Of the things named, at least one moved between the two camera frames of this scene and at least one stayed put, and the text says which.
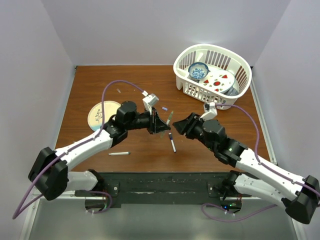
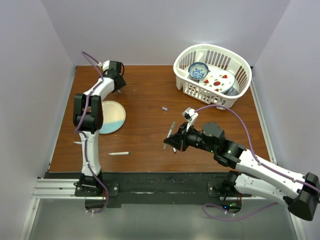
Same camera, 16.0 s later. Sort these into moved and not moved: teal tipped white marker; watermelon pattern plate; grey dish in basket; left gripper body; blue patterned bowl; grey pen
Moved: grey pen; left gripper body
Not moved: watermelon pattern plate; grey dish in basket; blue patterned bowl; teal tipped white marker
